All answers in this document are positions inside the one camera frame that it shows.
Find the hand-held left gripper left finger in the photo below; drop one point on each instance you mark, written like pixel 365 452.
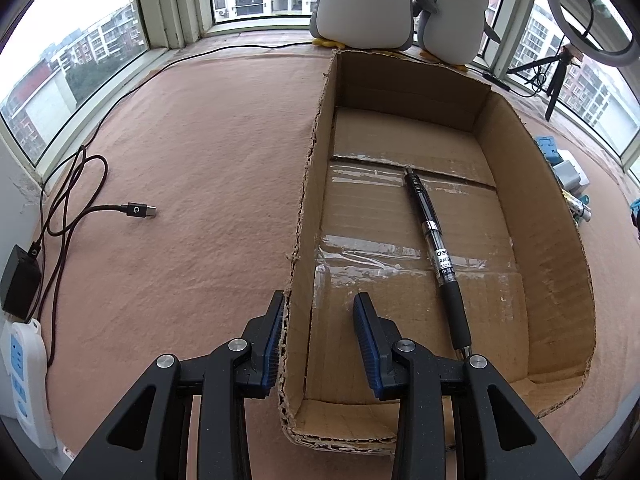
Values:
pixel 274 345

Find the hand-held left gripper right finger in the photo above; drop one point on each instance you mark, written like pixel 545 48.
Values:
pixel 367 345

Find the black gel pen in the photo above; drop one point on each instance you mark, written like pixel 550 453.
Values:
pixel 440 255

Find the cardboard box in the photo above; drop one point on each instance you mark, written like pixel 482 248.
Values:
pixel 375 200

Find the white patterned tube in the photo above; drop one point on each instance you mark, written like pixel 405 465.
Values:
pixel 580 207

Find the blue phone stand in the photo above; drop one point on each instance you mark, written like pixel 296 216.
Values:
pixel 546 149

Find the white rectangular box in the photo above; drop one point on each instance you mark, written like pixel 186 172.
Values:
pixel 570 172

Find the teal plastic clip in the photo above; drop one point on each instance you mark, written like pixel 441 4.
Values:
pixel 635 211

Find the white power strip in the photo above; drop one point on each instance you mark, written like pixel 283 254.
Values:
pixel 25 385

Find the black power adapter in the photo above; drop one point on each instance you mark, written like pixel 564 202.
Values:
pixel 17 282

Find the checked cloth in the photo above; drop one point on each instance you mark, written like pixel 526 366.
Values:
pixel 525 110

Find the black tripod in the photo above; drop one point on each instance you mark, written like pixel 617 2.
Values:
pixel 556 85

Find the small grey penguin plush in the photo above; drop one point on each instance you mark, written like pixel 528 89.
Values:
pixel 455 20

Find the large grey penguin plush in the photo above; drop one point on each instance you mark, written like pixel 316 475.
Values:
pixel 365 5

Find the white window frame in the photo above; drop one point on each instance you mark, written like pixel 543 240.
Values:
pixel 170 10

